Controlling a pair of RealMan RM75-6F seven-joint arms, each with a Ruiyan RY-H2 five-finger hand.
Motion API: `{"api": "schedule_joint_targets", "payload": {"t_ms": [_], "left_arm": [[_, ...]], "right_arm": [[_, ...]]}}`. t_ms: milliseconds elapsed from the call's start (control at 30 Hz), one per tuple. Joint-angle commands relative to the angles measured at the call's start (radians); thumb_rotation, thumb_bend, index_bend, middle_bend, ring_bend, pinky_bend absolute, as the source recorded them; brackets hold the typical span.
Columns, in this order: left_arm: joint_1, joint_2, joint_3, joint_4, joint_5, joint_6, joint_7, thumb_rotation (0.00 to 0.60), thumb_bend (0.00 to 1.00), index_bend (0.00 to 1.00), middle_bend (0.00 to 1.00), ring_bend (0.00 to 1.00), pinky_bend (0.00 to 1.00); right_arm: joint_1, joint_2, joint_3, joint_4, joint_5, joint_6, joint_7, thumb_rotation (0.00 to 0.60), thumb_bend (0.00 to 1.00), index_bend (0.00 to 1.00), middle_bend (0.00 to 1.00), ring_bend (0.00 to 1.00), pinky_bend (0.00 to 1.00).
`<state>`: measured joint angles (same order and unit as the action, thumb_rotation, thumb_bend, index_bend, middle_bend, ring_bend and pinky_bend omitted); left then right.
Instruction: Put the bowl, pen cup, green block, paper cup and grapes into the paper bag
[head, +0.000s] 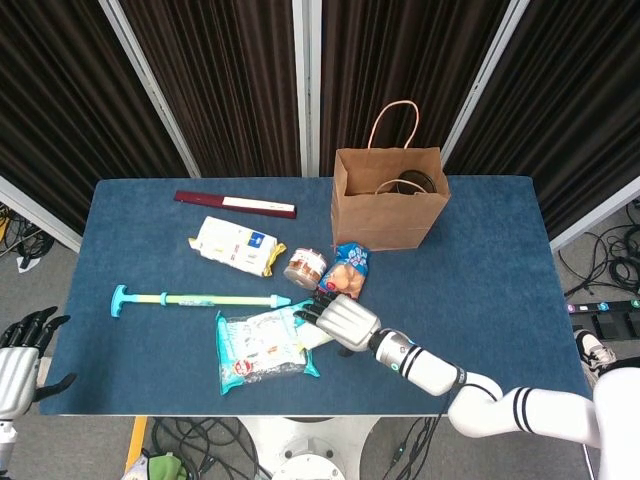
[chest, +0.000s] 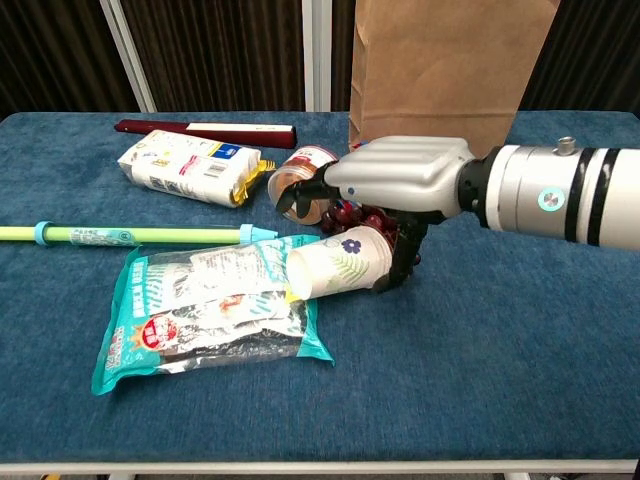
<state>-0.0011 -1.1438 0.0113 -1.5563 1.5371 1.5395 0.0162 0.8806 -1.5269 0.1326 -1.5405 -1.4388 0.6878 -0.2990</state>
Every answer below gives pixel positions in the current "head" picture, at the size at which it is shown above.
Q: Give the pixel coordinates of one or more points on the blue felt table cover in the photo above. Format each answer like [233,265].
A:
[150,360]

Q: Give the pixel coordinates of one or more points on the yellow floor tape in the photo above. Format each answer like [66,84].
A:
[136,440]

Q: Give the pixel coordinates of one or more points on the white yellow snack package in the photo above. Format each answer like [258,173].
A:
[235,245]

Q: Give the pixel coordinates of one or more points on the dark ribbed partition panel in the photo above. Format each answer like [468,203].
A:
[390,50]
[225,75]
[60,100]
[575,100]

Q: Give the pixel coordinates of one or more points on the green teal pump toy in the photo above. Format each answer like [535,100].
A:
[200,300]

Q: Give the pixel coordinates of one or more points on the black mesh pen holder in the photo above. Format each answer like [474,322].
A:
[415,181]

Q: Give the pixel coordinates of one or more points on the white sneaker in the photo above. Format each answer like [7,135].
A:
[592,350]

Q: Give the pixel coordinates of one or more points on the white floral paper cup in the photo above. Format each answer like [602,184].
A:
[315,340]

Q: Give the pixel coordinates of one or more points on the dark red long box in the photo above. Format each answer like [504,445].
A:
[235,203]

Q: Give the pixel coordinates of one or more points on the teal wet wipes pack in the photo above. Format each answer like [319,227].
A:
[260,350]

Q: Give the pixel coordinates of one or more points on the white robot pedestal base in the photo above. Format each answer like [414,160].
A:
[305,450]

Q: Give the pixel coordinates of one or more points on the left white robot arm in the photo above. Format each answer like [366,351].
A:
[6,440]

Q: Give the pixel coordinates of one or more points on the green bag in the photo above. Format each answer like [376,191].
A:
[165,467]

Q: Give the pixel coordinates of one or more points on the blue bread bag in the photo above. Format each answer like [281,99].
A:
[345,275]

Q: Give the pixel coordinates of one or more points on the black floor box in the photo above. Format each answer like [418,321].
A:
[610,325]

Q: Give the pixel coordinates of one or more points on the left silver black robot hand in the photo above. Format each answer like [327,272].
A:
[17,375]

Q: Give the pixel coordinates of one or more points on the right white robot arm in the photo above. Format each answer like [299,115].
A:
[430,370]

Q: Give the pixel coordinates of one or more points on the white paper scrap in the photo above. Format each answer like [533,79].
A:
[27,265]

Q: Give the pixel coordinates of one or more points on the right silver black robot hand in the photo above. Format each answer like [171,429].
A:
[347,322]

